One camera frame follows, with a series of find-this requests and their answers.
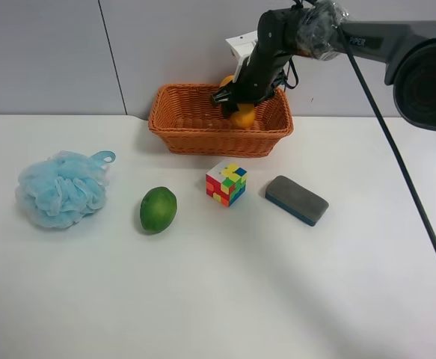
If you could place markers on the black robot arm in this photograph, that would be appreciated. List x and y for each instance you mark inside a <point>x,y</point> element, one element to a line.
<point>322,31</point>

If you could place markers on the orange wicker basket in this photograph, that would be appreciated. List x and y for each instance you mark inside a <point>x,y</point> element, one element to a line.
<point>183,117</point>

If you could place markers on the yellow mango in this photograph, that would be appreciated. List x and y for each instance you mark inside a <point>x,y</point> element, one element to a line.
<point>245,117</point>

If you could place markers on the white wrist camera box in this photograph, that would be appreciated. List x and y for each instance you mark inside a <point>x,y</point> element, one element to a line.
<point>242,47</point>

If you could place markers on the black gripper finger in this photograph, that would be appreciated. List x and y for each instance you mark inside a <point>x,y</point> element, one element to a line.
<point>228,109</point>

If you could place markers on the colourful puzzle cube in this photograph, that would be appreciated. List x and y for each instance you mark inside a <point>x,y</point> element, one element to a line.
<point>226,182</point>

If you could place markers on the green lemon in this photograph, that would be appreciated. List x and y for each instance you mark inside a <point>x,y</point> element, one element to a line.
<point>157,209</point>

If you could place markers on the grey blue board eraser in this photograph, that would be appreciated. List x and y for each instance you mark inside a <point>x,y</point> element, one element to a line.
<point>296,200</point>

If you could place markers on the blue mesh bath sponge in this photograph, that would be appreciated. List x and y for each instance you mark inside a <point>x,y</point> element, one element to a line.
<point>60,191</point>

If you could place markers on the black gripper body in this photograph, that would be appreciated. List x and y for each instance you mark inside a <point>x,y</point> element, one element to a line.
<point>257,80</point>

